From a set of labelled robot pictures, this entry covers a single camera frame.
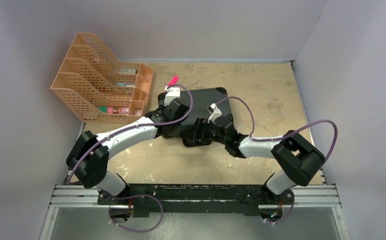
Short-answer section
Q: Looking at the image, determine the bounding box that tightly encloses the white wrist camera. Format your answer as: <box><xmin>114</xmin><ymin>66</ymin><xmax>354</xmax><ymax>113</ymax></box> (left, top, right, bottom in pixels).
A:
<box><xmin>164</xmin><ymin>86</ymin><xmax>181</xmax><ymax>106</ymax></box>
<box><xmin>207</xmin><ymin>103</ymin><xmax>222</xmax><ymax>123</ymax></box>

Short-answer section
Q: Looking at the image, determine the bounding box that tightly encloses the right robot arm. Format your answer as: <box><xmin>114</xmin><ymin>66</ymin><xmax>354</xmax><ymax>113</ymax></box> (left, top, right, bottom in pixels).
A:
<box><xmin>182</xmin><ymin>116</ymin><xmax>325</xmax><ymax>204</ymax></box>

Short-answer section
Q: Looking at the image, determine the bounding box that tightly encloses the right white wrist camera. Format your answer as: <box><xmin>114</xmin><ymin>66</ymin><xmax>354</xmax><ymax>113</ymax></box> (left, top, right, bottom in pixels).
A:
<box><xmin>207</xmin><ymin>103</ymin><xmax>222</xmax><ymax>123</ymax></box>

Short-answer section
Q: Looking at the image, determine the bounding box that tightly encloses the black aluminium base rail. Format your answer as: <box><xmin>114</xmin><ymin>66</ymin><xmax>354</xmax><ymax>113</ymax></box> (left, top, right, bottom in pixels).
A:
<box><xmin>50</xmin><ymin>183</ymin><xmax>341</xmax><ymax>220</ymax></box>

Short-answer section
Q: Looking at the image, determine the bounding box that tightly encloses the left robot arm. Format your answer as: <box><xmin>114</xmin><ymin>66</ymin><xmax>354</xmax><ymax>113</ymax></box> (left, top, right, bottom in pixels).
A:
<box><xmin>66</xmin><ymin>97</ymin><xmax>192</xmax><ymax>205</ymax></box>

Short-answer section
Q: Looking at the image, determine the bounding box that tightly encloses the pink cylindrical bottle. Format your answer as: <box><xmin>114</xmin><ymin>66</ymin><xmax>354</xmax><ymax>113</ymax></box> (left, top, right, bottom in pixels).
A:
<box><xmin>106</xmin><ymin>106</ymin><xmax>129</xmax><ymax>115</ymax></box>

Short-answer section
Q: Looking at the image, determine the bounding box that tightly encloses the green box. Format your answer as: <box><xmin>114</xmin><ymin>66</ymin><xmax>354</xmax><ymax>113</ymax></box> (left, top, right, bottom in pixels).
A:
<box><xmin>99</xmin><ymin>106</ymin><xmax>109</xmax><ymax>114</ymax></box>

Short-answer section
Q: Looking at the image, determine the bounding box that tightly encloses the grey box with barcode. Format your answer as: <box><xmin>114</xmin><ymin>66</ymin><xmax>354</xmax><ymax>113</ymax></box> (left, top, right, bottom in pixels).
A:
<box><xmin>115</xmin><ymin>67</ymin><xmax>138</xmax><ymax>75</ymax></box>

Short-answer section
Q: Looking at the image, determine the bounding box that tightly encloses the orange plastic file organizer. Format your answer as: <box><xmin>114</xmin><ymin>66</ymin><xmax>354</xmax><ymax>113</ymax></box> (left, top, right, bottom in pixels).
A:
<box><xmin>51</xmin><ymin>33</ymin><xmax>153</xmax><ymax>125</ymax></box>

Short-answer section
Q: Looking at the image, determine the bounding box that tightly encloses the purple loop base cable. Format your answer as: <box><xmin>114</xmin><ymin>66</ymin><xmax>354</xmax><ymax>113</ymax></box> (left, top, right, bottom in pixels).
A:
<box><xmin>108</xmin><ymin>194</ymin><xmax>165</xmax><ymax>233</ymax></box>

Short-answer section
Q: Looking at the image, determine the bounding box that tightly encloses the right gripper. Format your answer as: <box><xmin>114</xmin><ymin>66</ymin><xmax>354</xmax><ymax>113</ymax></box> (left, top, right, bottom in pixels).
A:
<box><xmin>184</xmin><ymin>117</ymin><xmax>228</xmax><ymax>145</ymax></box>

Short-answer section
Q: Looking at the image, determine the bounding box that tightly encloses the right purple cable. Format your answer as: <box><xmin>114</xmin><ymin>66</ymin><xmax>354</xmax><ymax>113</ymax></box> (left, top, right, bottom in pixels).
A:
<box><xmin>214</xmin><ymin>96</ymin><xmax>338</xmax><ymax>167</ymax></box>

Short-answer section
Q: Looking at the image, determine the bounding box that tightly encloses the light blue item in organizer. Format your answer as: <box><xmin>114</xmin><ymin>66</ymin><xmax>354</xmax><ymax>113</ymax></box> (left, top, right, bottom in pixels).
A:
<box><xmin>116</xmin><ymin>82</ymin><xmax>135</xmax><ymax>87</ymax></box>

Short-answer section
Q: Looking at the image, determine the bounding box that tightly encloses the black poker chip case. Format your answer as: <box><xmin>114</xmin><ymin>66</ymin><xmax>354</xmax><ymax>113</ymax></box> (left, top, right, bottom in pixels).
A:
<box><xmin>177</xmin><ymin>87</ymin><xmax>237</xmax><ymax>148</ymax></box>

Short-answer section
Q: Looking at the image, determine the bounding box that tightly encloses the pink marker pen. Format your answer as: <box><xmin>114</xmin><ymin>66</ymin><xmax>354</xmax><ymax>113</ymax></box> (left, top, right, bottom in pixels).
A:
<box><xmin>167</xmin><ymin>76</ymin><xmax>179</xmax><ymax>87</ymax></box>

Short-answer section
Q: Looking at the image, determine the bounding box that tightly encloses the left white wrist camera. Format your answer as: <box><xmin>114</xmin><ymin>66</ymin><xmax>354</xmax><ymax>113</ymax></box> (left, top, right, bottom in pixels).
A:
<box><xmin>164</xmin><ymin>86</ymin><xmax>181</xmax><ymax>106</ymax></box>

